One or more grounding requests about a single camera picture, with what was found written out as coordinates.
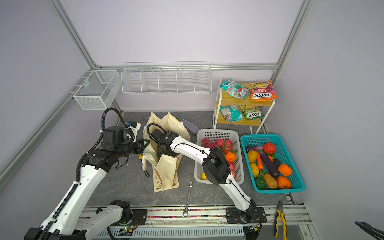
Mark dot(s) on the green bell pepper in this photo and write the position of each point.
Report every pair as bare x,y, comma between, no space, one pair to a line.
260,184

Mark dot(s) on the white plastic basket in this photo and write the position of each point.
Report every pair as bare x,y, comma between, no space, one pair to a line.
213,135

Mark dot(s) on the purple eggplant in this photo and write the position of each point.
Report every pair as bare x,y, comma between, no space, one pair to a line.
272,168

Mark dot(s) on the orange Fox's candy bag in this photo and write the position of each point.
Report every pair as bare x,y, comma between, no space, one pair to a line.
262,91

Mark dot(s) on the orange pumpkin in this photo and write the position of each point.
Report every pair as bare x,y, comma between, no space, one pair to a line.
284,183

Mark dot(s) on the brown potato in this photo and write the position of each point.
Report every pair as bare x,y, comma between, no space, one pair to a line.
271,182

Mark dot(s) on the red dragon fruit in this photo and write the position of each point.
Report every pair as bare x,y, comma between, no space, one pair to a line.
210,145

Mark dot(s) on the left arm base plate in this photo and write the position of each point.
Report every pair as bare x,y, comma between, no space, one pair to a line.
137,217

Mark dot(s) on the orange carrot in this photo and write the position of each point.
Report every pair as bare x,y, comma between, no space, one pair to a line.
260,164

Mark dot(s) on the red apple front basket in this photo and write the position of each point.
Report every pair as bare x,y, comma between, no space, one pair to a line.
232,166

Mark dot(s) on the cream floral tote bag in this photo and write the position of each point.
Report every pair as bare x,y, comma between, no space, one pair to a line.
165,167

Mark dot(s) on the green Fox's candy bag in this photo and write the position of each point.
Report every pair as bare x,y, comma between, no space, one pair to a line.
251,112

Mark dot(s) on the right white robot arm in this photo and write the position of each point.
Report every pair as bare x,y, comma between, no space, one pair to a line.
215,166

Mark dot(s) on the yellow tape measure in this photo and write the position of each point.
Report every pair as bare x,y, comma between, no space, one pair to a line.
141,156

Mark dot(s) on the teal snack bag lower shelf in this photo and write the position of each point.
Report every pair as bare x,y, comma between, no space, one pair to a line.
231,113

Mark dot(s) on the red apple in white basket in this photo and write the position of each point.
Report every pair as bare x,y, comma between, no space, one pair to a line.
205,142

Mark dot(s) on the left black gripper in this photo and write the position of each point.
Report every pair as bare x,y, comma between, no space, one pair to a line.
141,147

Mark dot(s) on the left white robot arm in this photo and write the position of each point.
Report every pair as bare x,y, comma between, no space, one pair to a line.
62,223

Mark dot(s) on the silver combination wrench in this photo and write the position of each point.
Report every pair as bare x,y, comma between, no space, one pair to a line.
185,213

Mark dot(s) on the yellow handled pliers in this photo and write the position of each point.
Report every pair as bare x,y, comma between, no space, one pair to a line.
280,215

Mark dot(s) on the orange tangerine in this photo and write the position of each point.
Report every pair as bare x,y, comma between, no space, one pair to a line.
230,157

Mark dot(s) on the yellow lemon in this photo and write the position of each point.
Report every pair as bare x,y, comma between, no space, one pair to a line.
204,177

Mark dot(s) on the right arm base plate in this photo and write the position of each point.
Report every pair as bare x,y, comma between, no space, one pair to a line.
255,216

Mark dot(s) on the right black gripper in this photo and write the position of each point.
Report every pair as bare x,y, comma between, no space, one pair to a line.
160,152

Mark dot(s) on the white two-tier wooden shelf rack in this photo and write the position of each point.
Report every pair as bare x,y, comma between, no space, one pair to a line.
224,99

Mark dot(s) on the grey cloth pad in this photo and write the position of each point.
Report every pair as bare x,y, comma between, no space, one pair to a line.
191,127

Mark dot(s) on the small white mesh basket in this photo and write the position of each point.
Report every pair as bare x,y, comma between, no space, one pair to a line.
99,90

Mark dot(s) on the teal snack bag upper shelf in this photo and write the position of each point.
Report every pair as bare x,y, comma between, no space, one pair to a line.
235,89

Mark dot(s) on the teal snack bag shelf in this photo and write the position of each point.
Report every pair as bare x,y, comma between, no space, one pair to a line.
235,89
231,113

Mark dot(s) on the long white wire basket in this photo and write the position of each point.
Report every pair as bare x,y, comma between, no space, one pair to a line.
167,77

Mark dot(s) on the red tomato in teal basket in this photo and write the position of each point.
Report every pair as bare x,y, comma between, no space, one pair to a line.
269,148

